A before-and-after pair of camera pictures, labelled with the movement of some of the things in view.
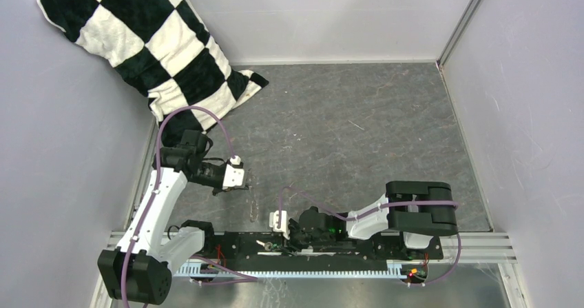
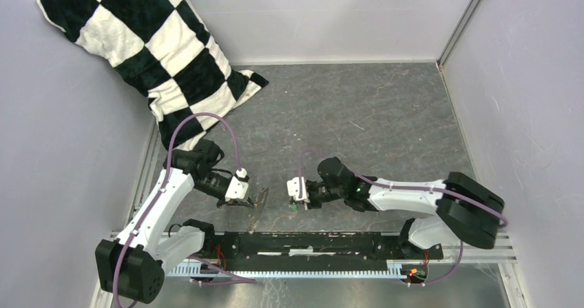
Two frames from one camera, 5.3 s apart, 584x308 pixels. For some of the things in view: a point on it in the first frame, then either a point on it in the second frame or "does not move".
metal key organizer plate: x=252 y=194 → x=256 y=212
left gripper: x=220 y=189 → x=246 y=202
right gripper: x=291 y=240 → x=312 y=205
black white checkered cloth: x=147 y=34 does not move
